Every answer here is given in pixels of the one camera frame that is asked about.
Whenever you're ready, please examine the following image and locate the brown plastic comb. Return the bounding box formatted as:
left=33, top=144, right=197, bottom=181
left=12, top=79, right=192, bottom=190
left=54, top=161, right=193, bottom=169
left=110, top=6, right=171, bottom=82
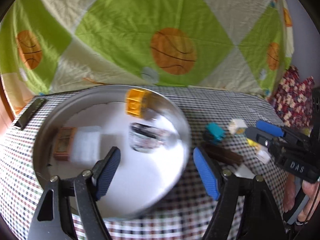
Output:
left=201, top=142, right=243, bottom=165

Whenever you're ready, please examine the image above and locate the black tin lid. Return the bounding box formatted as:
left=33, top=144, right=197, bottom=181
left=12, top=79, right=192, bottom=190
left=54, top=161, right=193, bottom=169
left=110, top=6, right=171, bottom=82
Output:
left=14, top=98, right=47, bottom=130

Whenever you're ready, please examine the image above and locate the white charger adapter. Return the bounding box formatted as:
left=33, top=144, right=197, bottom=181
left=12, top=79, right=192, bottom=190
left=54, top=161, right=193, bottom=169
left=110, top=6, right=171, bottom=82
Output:
left=234, top=164, right=255, bottom=179

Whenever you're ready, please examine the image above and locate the white cardboard box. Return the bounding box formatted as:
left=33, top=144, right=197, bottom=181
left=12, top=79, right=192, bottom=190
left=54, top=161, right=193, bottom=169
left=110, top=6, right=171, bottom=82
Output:
left=255, top=150, right=271, bottom=164

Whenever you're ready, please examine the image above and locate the red patterned cloth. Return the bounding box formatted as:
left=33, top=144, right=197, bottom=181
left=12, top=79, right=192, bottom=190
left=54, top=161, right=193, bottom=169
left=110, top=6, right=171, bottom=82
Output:
left=270, top=65, right=315, bottom=129

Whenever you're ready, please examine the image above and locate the round black cookie tin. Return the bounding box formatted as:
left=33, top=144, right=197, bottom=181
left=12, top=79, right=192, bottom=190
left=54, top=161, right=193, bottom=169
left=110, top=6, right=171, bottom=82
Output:
left=33, top=85, right=190, bottom=219

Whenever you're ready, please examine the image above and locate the yellow cube block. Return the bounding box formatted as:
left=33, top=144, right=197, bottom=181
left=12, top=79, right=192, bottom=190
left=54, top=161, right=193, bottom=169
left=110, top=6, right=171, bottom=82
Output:
left=247, top=138, right=260, bottom=147

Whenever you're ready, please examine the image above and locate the black cable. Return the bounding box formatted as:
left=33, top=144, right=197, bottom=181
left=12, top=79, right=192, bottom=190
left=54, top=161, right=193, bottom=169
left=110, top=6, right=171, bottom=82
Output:
left=285, top=177, right=320, bottom=240

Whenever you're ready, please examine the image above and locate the white sun toy brick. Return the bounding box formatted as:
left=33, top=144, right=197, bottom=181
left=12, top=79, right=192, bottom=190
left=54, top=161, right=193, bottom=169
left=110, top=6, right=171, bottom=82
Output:
left=228, top=119, right=247, bottom=135

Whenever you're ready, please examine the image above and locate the small brown framed box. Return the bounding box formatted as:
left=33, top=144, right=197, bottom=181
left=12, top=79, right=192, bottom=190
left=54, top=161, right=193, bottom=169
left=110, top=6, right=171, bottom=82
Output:
left=53, top=127, right=77, bottom=161

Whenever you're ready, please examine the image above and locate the teal bear toy brick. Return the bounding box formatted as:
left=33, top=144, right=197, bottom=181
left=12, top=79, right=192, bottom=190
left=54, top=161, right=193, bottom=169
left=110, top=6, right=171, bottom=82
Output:
left=203, top=122, right=225, bottom=145

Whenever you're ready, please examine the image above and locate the yellow face toy brick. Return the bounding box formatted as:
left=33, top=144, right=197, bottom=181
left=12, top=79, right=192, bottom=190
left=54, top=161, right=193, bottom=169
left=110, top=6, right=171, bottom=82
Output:
left=125, top=88, right=151, bottom=119

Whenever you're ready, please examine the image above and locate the person's right hand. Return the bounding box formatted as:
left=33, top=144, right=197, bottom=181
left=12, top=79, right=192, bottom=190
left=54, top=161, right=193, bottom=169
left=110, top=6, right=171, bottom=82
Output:
left=282, top=173, right=320, bottom=225

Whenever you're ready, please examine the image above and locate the checkered tablecloth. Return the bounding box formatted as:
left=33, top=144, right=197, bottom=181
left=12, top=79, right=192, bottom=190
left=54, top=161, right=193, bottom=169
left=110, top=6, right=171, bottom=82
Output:
left=1, top=85, right=287, bottom=239

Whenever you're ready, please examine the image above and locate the green basketball bedsheet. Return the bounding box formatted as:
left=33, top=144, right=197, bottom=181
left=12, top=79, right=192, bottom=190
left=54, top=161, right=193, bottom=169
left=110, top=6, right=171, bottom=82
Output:
left=1, top=0, right=294, bottom=114

